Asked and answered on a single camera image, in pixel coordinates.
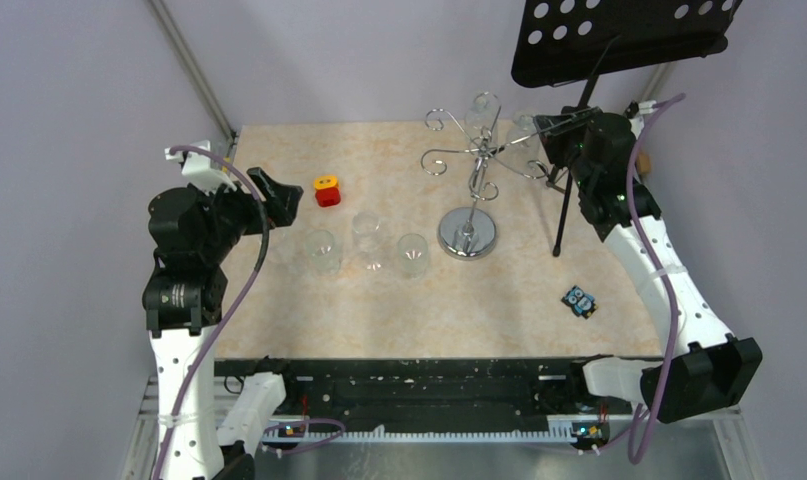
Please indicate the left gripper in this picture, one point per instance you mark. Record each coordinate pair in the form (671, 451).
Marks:
(281, 199)

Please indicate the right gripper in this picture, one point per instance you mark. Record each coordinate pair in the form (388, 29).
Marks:
(553, 130)

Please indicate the removed wine glass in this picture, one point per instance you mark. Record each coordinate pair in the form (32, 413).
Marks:
(323, 252)
(367, 240)

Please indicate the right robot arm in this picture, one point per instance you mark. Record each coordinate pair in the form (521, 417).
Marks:
(705, 367)

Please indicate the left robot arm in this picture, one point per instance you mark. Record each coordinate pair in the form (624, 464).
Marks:
(194, 232)

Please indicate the chrome wine glass rack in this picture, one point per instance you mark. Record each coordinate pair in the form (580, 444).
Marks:
(469, 232)

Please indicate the red and yellow block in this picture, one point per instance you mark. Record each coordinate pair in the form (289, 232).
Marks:
(327, 191)

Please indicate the black music stand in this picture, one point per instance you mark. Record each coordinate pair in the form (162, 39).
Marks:
(562, 42)

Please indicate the brown wall clip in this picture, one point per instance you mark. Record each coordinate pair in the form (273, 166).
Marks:
(643, 163)

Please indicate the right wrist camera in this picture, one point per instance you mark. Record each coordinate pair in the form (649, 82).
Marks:
(640, 109)

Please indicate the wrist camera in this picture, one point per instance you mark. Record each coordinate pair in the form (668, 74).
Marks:
(201, 171)
(640, 109)

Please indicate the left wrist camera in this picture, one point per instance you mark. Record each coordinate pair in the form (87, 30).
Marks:
(201, 171)

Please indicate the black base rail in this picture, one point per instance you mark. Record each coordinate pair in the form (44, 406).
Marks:
(429, 396)

